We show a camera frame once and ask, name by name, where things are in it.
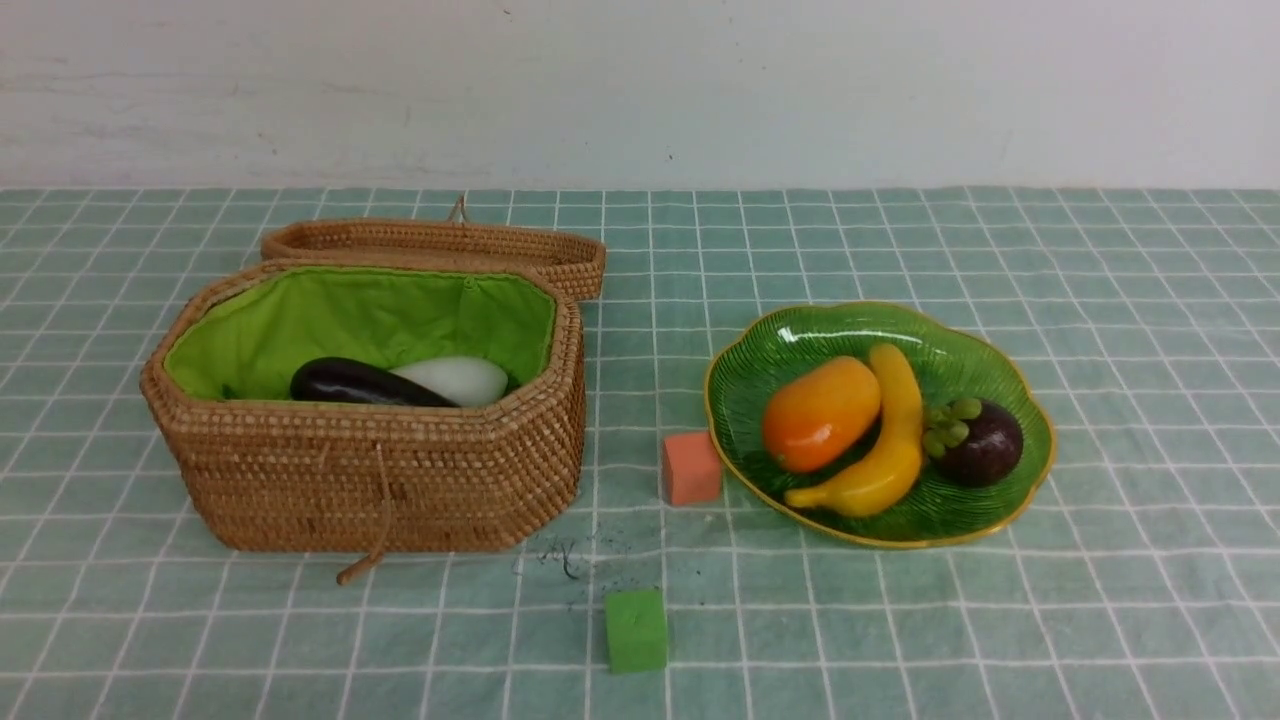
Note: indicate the orange foam cube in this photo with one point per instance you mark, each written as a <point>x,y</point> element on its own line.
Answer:
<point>691,468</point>

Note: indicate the yellow toy banana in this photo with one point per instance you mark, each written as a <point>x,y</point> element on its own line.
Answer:
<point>889,469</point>

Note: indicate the green leaf-shaped glass plate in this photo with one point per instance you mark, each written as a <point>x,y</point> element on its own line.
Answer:
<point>949,364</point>

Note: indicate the purple toy eggplant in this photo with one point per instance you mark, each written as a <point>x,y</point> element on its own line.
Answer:
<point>340,380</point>

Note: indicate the orange yellow toy mango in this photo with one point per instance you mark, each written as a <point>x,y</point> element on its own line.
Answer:
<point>817,417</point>

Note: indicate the green foam cube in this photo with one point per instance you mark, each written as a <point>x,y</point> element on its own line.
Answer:
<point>636,631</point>

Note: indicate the woven wicker basket lid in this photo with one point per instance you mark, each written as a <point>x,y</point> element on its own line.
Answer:
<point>573,263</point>

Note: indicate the dark purple toy mangosteen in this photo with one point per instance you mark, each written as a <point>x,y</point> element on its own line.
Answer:
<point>972,442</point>

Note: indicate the white toy radish green leaves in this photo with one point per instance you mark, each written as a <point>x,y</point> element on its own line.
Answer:
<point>468,381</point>

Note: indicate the woven wicker basket green lining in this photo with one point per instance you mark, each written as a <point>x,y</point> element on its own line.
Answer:
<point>268,473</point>

